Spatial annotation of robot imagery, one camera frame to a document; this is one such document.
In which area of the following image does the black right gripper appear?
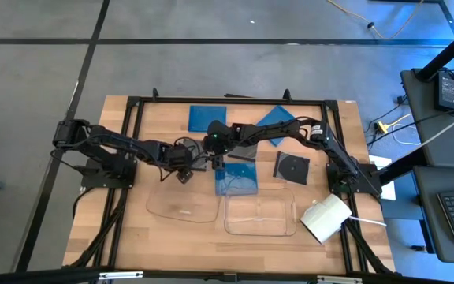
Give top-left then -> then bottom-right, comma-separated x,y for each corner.
202,120 -> 238,171

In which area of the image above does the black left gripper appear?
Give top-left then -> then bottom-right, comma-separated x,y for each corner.
158,142 -> 209,173

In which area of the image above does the blue jewel case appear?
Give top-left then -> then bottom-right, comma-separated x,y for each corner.
256,104 -> 297,148
214,161 -> 259,197
188,105 -> 228,133

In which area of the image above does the clear plastic bin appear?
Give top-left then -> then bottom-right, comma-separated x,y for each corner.
145,173 -> 223,224
223,186 -> 298,237

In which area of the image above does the white paper sheet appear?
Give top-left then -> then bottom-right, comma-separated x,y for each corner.
368,154 -> 396,201

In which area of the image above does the black support pole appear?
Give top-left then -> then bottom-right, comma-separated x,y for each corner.
419,19 -> 454,83
378,146 -> 428,185

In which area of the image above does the black rig beam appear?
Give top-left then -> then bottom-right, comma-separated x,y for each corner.
0,266 -> 454,284

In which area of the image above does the grey desk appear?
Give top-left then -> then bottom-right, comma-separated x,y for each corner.
400,68 -> 454,169

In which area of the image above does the grey keyboard shelf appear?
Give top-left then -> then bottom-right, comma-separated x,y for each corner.
412,164 -> 454,265

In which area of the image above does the black power adapter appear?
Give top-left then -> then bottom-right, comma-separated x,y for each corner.
434,69 -> 454,114

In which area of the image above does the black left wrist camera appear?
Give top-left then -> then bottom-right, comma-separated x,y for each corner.
175,169 -> 195,185

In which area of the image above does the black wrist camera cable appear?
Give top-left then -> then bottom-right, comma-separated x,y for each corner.
158,136 -> 199,183

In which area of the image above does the black aluminium table frame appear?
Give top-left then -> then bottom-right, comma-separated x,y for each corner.
63,87 -> 396,277

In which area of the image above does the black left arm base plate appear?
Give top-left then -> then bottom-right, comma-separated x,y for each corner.
75,157 -> 137,189

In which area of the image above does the white cylindrical camera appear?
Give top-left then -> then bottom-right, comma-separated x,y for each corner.
300,192 -> 353,245

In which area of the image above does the black cable bundle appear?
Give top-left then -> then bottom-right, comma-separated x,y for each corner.
69,187 -> 129,269
340,219 -> 394,275

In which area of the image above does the silver metal bracket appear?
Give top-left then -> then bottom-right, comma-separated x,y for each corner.
98,271 -> 144,281
315,275 -> 364,284

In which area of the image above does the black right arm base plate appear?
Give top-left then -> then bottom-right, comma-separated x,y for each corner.
326,162 -> 384,196

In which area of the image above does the white camera cable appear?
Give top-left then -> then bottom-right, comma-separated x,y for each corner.
348,215 -> 388,228

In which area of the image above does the white floor cable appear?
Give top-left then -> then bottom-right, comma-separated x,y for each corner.
391,122 -> 422,147

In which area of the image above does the yellow floor cable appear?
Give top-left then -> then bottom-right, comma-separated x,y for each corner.
326,0 -> 425,40

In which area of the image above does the white desk cable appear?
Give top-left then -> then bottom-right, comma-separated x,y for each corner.
406,105 -> 454,155

